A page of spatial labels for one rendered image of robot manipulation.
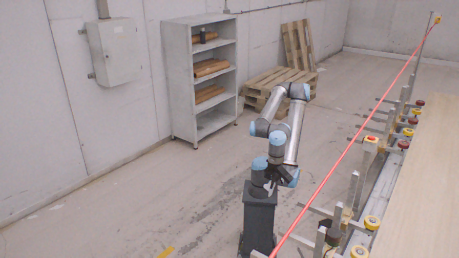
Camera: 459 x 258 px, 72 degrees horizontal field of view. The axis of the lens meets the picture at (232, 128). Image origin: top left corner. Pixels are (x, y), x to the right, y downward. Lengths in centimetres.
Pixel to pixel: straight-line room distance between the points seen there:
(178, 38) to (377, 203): 258
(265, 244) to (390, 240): 111
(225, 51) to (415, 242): 336
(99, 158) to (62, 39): 130
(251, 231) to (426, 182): 124
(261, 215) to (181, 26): 220
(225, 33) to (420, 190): 309
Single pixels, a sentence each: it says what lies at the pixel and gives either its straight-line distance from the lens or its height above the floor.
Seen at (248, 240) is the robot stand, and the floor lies 20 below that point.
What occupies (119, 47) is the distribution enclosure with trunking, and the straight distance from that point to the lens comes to 331.
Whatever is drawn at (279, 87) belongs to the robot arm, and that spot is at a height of 135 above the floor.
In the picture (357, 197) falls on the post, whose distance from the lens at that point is 220.
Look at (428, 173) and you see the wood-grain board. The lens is 245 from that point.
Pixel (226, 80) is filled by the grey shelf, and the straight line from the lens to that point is 456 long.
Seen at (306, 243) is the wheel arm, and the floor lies 82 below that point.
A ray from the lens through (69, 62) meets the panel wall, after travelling 335.
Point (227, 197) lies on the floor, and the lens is 332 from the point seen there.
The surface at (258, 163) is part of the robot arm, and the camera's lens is 226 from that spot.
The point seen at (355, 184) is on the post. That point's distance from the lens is 183.
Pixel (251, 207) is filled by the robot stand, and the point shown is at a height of 54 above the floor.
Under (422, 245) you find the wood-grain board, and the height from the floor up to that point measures 90.
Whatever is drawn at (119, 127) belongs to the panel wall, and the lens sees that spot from 380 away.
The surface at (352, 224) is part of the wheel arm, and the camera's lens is 194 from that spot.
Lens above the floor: 211
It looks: 27 degrees down
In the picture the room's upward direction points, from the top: straight up
